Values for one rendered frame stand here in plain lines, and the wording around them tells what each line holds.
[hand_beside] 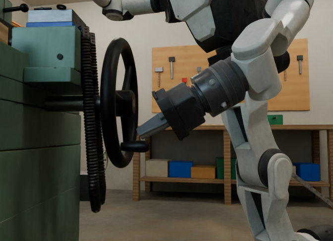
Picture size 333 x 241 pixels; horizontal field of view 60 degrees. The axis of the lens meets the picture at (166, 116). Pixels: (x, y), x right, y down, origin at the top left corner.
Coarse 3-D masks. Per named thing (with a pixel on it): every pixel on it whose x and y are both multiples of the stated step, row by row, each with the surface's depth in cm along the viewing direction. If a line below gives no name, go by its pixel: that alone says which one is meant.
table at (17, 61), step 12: (0, 48) 50; (12, 48) 53; (0, 60) 49; (12, 60) 53; (24, 60) 57; (0, 72) 49; (12, 72) 53; (24, 72) 56; (36, 72) 56; (48, 72) 56; (60, 72) 56; (72, 72) 57; (36, 84) 58; (48, 84) 58; (60, 84) 58; (72, 84) 58
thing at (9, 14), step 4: (0, 0) 68; (4, 0) 69; (8, 0) 71; (0, 4) 68; (4, 4) 69; (8, 4) 71; (0, 8) 68; (0, 12) 68; (8, 12) 71; (0, 16) 68; (4, 16) 69; (8, 16) 71; (4, 20) 69; (8, 20) 71
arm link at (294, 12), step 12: (276, 0) 67; (288, 0) 62; (300, 0) 61; (312, 0) 64; (264, 12) 72; (276, 12) 61; (288, 12) 59; (300, 12) 60; (288, 24) 58; (300, 24) 60
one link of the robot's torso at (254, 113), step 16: (224, 112) 108; (240, 112) 107; (256, 112) 99; (240, 128) 110; (256, 128) 102; (240, 144) 110; (256, 144) 101; (272, 144) 104; (240, 160) 108; (256, 160) 101; (240, 176) 110; (256, 176) 102
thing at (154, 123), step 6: (162, 114) 54; (150, 120) 55; (156, 120) 55; (162, 120) 54; (144, 126) 55; (150, 126) 54; (156, 126) 54; (162, 126) 54; (138, 132) 54; (144, 132) 54; (150, 132) 54
